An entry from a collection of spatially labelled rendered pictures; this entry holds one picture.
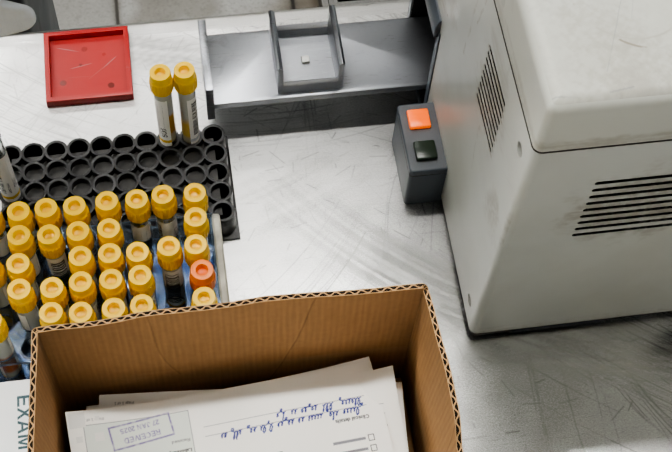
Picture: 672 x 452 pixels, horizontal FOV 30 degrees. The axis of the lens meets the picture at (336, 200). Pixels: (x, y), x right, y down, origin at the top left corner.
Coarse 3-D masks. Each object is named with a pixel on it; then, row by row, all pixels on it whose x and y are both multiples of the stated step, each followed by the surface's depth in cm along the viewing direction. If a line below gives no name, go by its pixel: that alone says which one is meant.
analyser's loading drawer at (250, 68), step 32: (256, 32) 99; (288, 32) 98; (320, 32) 99; (352, 32) 99; (384, 32) 99; (416, 32) 100; (224, 64) 97; (256, 64) 97; (288, 64) 97; (320, 64) 98; (352, 64) 98; (384, 64) 98; (416, 64) 98; (224, 96) 96; (256, 96) 96; (288, 96) 96; (320, 96) 96
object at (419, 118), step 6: (408, 114) 94; (414, 114) 94; (420, 114) 94; (426, 114) 94; (408, 120) 94; (414, 120) 94; (420, 120) 94; (426, 120) 94; (414, 126) 93; (420, 126) 94; (426, 126) 94
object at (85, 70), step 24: (48, 48) 101; (72, 48) 102; (96, 48) 102; (120, 48) 102; (48, 72) 100; (72, 72) 101; (96, 72) 101; (120, 72) 101; (48, 96) 99; (72, 96) 99; (96, 96) 99; (120, 96) 99
